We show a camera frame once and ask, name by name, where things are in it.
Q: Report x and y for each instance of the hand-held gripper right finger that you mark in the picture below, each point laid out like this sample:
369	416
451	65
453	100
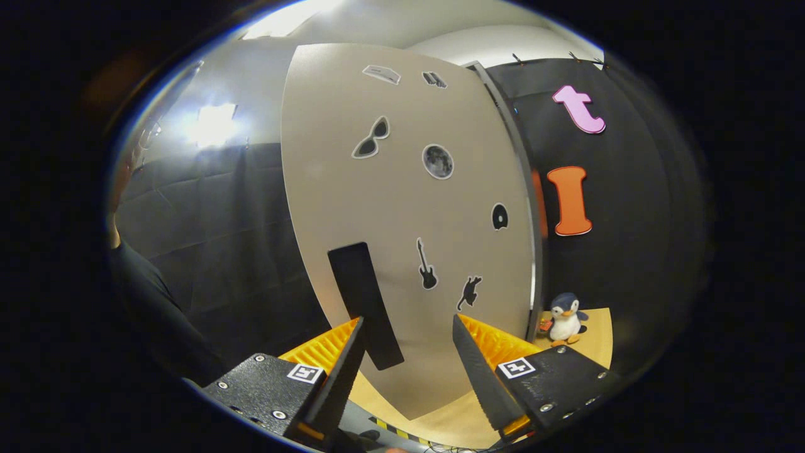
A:
481	377

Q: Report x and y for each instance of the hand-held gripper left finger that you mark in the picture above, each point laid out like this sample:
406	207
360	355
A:
336	384

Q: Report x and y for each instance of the beige shoe cabinet door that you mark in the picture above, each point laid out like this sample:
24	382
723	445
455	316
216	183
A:
390	201

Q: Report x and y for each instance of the yellow black striped tape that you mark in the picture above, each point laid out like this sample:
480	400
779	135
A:
395	429

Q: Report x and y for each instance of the penguin plush toy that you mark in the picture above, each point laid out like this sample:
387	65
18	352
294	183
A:
565	324

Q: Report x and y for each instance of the black backdrop cloth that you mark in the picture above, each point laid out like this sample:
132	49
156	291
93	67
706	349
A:
629	264

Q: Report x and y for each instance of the person's dark clothed body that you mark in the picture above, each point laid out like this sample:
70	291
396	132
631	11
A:
157	314

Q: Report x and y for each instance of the narrow ceiling light panel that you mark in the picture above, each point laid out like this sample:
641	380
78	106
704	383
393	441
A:
214	123

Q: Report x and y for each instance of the row of black cloth clips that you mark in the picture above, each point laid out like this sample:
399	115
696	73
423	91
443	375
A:
517	60

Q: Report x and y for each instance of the large ceiling light panel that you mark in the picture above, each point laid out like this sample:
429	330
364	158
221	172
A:
283	19

